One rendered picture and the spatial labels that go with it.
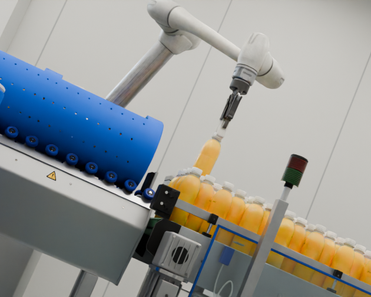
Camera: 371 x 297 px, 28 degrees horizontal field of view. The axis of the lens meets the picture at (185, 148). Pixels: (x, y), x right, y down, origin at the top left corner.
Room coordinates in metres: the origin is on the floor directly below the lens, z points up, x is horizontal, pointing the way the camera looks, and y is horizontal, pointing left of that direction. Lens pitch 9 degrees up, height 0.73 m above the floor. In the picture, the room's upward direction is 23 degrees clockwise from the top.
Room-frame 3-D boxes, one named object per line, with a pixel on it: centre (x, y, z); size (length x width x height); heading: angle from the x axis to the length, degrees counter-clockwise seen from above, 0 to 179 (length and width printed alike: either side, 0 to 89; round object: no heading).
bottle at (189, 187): (2.61, -0.07, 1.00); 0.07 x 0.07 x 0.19
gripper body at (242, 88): (2.80, -0.10, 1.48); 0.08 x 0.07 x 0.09; 10
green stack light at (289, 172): (2.43, -0.37, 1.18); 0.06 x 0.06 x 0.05
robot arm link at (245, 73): (2.80, -0.10, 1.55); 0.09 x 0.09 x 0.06
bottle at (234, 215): (2.68, -0.25, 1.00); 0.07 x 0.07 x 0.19
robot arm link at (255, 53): (2.81, -0.11, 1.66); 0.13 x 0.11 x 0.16; 142
